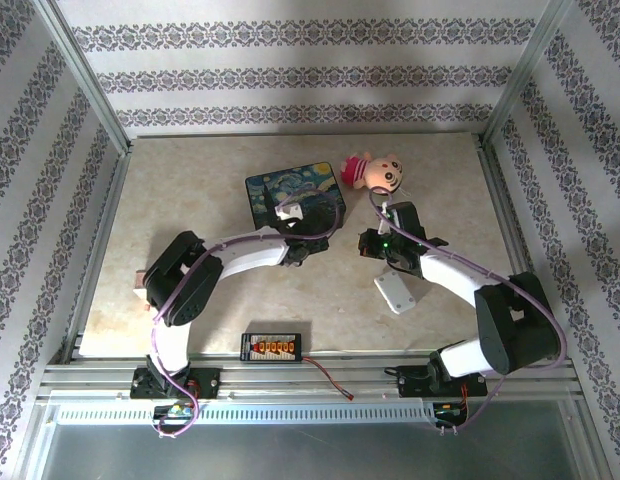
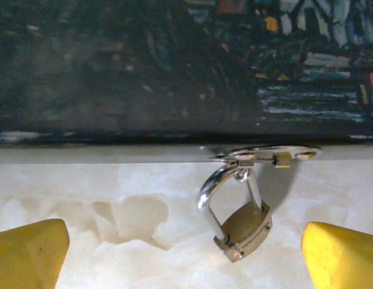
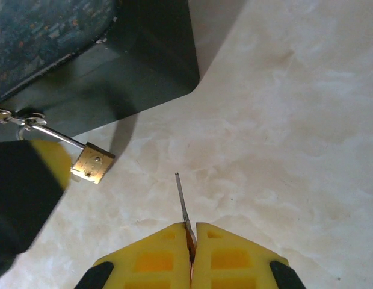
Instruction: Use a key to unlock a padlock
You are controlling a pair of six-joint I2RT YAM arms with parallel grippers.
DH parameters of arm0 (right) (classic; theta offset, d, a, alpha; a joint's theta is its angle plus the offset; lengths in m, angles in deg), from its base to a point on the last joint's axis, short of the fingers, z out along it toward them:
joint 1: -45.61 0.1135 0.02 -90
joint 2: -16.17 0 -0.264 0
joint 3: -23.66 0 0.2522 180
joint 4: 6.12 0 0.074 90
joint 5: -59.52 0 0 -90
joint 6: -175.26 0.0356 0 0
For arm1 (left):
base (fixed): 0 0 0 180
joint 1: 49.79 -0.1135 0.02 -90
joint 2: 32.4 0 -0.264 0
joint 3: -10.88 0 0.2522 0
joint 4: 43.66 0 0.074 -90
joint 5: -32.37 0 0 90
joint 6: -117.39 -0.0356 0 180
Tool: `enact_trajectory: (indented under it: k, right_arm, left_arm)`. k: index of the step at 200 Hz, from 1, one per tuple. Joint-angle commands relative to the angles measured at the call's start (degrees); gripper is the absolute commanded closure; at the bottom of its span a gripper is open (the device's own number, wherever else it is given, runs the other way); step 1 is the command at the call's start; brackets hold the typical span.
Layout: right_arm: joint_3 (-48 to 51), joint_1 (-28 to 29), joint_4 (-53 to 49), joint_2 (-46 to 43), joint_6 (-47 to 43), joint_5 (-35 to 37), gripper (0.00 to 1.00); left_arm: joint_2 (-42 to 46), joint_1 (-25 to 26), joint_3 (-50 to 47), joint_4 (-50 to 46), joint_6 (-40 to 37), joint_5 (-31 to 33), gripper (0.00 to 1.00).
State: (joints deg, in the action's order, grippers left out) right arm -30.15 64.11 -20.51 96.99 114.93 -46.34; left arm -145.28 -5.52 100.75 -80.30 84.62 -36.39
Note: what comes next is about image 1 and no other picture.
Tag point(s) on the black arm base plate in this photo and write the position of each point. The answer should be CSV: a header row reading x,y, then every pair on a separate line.
x,y
415,385
210,382

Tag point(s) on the starry night print box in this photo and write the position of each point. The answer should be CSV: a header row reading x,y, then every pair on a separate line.
x,y
270,185

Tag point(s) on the aluminium table edge rail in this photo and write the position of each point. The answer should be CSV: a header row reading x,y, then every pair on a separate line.
x,y
97,250
505,210

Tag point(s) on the grey metal sheet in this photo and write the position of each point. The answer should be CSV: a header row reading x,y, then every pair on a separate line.
x,y
310,452

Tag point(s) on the small controller circuit board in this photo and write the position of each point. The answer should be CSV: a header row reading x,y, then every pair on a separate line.
x,y
175,411
450,411

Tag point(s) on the black power distribution board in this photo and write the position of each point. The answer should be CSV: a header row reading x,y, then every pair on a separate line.
x,y
270,347

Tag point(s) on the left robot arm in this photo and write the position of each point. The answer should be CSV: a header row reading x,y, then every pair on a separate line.
x,y
250,252

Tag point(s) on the white plastic block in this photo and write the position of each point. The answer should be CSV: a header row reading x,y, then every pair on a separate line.
x,y
397,295

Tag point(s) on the aluminium frame post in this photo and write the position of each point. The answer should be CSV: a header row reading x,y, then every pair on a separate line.
x,y
80,75
520,70

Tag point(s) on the aluminium mounting rail beam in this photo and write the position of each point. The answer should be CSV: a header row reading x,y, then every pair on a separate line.
x,y
315,372

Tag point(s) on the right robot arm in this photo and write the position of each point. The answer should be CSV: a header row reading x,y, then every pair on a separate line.
x,y
455,275

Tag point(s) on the small wooden block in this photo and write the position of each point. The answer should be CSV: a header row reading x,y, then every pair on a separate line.
x,y
139,282

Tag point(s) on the pink plush doll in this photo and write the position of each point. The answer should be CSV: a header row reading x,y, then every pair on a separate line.
x,y
385,172

